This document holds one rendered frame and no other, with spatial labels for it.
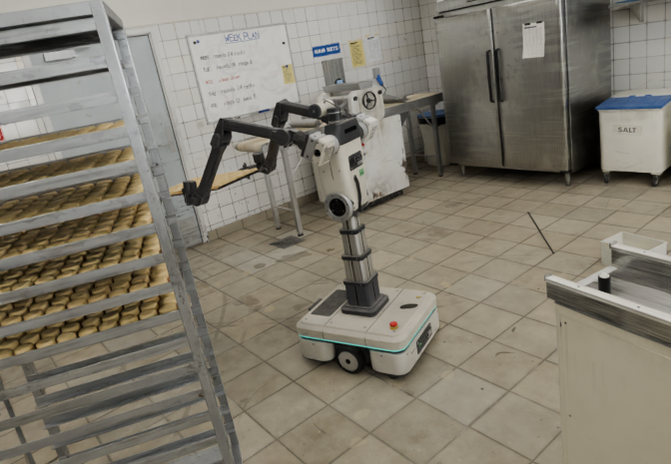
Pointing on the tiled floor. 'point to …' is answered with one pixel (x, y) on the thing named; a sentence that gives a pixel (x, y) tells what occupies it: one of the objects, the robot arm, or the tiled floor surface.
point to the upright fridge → (504, 153)
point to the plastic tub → (630, 244)
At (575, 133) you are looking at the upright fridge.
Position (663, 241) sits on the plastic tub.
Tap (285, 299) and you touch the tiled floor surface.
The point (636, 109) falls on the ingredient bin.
